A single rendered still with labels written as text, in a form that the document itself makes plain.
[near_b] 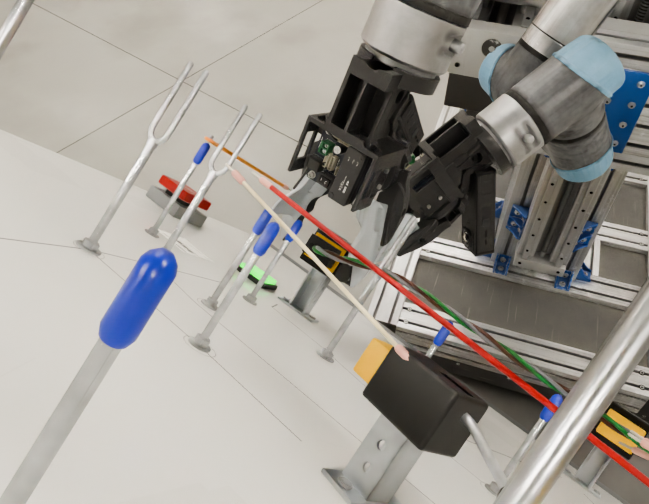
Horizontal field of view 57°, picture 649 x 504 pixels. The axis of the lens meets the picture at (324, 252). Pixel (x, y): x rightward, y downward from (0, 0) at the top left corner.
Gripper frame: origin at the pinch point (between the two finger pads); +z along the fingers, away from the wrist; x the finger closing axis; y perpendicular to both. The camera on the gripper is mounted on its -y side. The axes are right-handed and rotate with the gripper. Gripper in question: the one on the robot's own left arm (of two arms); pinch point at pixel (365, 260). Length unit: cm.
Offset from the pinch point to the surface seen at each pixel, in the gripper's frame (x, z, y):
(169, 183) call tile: -7.9, 12.7, 20.8
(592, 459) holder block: 20.0, -6.9, -27.4
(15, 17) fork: 42, -3, 41
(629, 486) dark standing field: -30, -7, -127
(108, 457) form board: 47, 4, 30
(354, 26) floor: -272, -41, -51
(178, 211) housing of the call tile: -4.7, 13.4, 18.4
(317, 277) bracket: 8.1, 3.9, 7.2
